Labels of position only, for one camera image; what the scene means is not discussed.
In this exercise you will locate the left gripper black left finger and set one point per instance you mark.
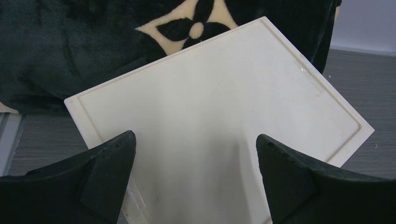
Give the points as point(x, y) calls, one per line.
point(87, 188)

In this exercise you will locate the black floral plush blanket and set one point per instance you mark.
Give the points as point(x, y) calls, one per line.
point(53, 49)

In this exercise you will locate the white drawer organizer box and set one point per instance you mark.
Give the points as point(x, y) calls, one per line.
point(197, 114)

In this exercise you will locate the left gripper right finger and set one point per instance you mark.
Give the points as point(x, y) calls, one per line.
point(303, 190)

